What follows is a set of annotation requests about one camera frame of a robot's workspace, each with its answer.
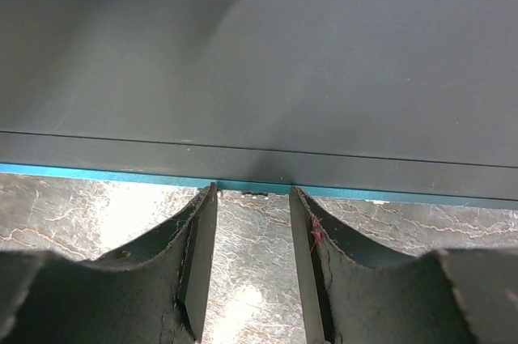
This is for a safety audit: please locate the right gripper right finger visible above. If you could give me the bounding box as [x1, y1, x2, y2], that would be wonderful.
[289, 187, 517, 343]

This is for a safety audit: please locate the dark blue network switch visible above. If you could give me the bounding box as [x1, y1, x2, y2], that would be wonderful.
[1, 0, 517, 208]

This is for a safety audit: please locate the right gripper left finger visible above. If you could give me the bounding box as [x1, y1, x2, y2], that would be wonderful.
[1, 185, 218, 343]

